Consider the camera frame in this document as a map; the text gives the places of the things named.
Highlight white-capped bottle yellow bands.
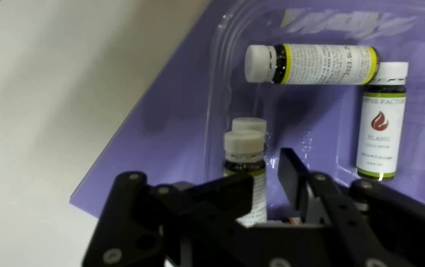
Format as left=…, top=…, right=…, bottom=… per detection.
left=243, top=41, right=380, bottom=86

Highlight white-capped bottle flame logo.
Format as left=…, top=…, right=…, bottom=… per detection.
left=355, top=61, right=410, bottom=182

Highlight purple paper sheet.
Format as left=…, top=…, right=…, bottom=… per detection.
left=68, top=0, right=425, bottom=221

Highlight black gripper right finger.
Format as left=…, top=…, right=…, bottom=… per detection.
left=277, top=147, right=425, bottom=267

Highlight clear plastic clamshell container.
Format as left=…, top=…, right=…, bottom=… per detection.
left=206, top=0, right=425, bottom=228

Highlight white-capped bottle green band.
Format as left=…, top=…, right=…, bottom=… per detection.
left=222, top=130, right=268, bottom=228

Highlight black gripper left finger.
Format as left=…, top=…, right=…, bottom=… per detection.
left=81, top=170, right=272, bottom=267

